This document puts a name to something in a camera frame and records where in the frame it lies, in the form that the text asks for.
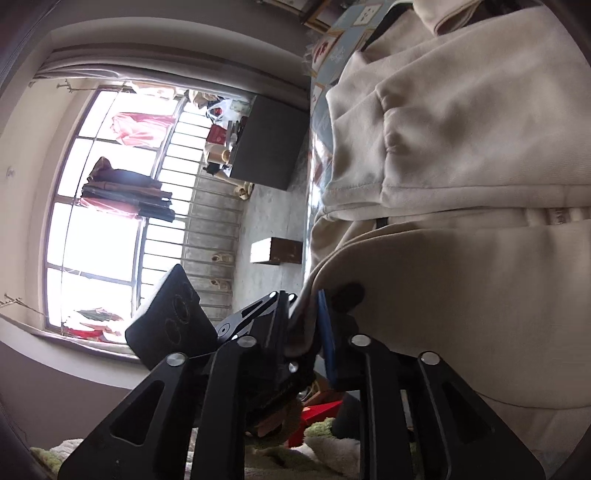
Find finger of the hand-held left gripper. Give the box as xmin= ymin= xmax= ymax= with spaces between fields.
xmin=215 ymin=291 xmax=280 ymax=346
xmin=245 ymin=353 xmax=320 ymax=412

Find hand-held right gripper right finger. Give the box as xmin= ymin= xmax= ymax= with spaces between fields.
xmin=316 ymin=290 xmax=546 ymax=480

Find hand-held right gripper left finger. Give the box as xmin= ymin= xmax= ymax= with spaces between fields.
xmin=58 ymin=291 xmax=298 ymax=480

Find cream zip jacket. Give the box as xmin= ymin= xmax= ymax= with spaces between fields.
xmin=300 ymin=0 xmax=591 ymax=467

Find dark hanging clothes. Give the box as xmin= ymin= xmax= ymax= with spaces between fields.
xmin=81 ymin=157 xmax=176 ymax=222

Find person's left hand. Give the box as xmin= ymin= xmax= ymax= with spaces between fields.
xmin=256 ymin=401 xmax=301 ymax=438

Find brown cardboard box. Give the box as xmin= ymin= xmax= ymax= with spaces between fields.
xmin=250 ymin=237 xmax=303 ymax=265

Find red hanging garment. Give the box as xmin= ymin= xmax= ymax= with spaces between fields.
xmin=65 ymin=309 xmax=126 ymax=343

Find green white fuzzy robe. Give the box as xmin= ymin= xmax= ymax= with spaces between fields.
xmin=28 ymin=418 xmax=365 ymax=480

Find window with metal railing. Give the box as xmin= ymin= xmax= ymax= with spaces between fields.
xmin=44 ymin=80 xmax=252 ymax=335

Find dark grey board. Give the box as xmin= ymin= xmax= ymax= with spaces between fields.
xmin=229 ymin=96 xmax=309 ymax=191

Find pink hanging garment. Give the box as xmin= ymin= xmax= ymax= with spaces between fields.
xmin=111 ymin=112 xmax=177 ymax=148

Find white plastic bag with red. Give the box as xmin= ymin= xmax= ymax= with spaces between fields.
xmin=205 ymin=99 xmax=241 ymax=130

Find grey curtain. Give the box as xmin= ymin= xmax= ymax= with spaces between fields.
xmin=30 ymin=48 xmax=310 ymax=90

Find fruit print tablecloth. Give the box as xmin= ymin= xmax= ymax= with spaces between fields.
xmin=302 ymin=0 xmax=416 ymax=217

